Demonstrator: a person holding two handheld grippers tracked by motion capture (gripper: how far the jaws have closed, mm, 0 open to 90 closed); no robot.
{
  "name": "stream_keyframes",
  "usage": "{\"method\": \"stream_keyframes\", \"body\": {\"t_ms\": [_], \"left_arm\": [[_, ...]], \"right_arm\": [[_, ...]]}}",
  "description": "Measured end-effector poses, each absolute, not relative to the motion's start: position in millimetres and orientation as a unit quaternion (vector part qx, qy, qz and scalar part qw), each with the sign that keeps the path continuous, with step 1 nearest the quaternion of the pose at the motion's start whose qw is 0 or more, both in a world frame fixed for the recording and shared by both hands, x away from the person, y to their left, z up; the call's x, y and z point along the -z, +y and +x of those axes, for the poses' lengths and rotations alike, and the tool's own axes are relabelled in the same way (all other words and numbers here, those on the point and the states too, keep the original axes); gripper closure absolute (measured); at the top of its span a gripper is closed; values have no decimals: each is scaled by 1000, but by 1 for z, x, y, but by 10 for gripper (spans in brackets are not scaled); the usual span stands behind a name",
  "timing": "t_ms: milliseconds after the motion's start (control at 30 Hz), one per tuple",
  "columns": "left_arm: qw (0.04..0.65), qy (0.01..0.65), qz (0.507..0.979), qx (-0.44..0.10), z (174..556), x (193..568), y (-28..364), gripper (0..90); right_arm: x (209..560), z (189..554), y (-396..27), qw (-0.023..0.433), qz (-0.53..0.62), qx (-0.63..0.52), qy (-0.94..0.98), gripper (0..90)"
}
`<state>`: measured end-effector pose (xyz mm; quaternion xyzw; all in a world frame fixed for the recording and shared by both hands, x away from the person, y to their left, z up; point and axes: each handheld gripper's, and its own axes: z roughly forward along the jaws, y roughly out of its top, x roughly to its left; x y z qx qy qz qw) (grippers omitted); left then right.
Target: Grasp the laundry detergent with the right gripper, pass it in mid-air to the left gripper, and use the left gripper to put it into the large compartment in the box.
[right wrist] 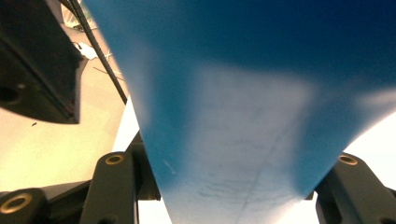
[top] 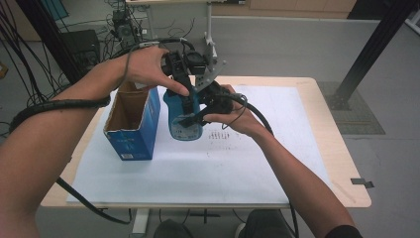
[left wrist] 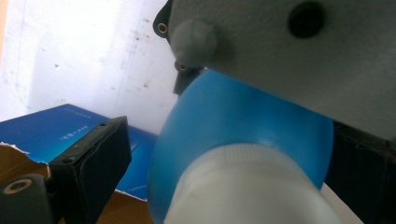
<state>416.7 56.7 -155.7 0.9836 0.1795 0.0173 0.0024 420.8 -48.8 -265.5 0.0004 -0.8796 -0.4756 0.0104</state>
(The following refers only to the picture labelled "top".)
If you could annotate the white desk frame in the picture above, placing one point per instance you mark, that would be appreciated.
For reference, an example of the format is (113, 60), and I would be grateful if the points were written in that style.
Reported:
(208, 20)

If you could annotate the teal panel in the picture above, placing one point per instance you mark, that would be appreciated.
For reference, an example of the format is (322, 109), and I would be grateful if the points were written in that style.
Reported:
(54, 8)

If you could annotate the black sleeve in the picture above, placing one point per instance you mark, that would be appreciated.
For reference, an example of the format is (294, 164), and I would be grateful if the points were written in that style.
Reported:
(343, 233)

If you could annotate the person's left leg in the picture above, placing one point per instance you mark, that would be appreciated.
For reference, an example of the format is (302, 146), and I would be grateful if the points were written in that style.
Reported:
(173, 230)

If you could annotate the black metal post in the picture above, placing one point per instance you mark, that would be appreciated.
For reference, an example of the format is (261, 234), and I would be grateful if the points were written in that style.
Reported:
(49, 36)
(373, 49)

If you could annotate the blue bottle with white cap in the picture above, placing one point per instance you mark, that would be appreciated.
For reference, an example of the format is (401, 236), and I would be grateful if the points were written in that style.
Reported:
(178, 115)

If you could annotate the black computer tower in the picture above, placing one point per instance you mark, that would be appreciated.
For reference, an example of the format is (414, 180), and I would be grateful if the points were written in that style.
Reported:
(125, 31)

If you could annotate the person's right leg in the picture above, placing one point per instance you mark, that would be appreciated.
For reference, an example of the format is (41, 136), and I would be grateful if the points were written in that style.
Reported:
(264, 224)

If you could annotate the person's right hand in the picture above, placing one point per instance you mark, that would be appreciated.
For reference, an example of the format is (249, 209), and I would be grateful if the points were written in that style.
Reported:
(241, 119)

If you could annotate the black tape piece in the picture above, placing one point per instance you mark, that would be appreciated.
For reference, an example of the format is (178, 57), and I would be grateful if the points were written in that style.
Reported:
(361, 181)

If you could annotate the wooden cabinet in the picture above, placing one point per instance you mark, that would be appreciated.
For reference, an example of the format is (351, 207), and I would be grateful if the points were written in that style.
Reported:
(297, 6)

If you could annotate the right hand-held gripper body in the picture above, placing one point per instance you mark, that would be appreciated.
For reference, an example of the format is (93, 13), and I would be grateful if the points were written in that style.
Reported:
(214, 97)

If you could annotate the person's leg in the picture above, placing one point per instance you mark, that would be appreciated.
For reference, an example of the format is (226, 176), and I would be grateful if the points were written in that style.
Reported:
(173, 230)
(264, 224)

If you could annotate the white paper sheet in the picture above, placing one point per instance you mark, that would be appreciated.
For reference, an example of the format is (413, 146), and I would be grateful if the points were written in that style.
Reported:
(214, 178)

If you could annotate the blue cardboard box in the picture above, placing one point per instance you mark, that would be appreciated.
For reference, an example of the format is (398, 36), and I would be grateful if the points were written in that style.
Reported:
(138, 129)

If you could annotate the black case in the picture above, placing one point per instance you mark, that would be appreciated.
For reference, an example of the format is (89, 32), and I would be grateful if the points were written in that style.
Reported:
(81, 44)

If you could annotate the person's left hand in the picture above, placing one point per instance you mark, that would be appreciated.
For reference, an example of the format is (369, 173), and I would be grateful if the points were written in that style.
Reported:
(147, 67)

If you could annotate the white table leg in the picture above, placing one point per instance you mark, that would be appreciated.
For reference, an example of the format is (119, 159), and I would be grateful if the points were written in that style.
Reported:
(141, 221)

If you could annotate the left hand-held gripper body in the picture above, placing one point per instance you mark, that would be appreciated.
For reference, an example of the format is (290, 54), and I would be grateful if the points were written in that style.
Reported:
(183, 66)

